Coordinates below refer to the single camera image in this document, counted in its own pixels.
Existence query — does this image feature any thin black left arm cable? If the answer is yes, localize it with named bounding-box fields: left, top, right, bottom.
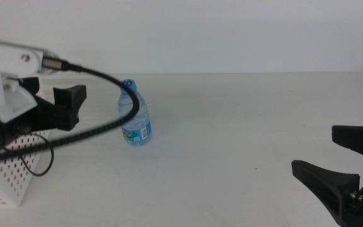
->
left=3, top=131, right=55, bottom=177

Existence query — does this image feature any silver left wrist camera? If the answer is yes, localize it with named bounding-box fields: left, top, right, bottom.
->
left=0, top=38, right=59, bottom=76

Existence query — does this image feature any clear water bottle blue label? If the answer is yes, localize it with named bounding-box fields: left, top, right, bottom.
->
left=117, top=78, right=153, bottom=147

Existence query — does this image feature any braided left camera cable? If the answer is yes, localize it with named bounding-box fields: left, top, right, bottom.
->
left=0, top=55, right=141, bottom=166

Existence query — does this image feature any white perforated plastic basket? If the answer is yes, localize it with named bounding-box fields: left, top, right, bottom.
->
left=0, top=129, right=50, bottom=208

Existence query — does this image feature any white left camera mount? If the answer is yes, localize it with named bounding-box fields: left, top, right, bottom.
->
left=0, top=45, right=43, bottom=124

